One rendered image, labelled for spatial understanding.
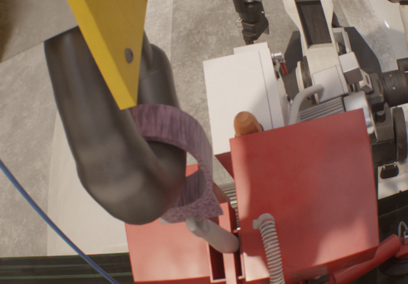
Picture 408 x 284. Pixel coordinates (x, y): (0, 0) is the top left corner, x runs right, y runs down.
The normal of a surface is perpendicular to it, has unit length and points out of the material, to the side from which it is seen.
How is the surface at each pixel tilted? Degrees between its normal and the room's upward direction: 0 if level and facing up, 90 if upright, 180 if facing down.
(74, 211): 25
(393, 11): 10
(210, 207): 90
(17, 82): 0
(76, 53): 64
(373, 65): 0
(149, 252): 17
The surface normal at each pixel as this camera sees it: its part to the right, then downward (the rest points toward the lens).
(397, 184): -0.20, -0.04
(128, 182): 0.37, 0.29
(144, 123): -0.05, -0.66
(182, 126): 0.59, -0.55
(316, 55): -0.20, 0.33
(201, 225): -0.28, -0.38
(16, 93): -0.29, -0.63
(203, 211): 0.04, 0.74
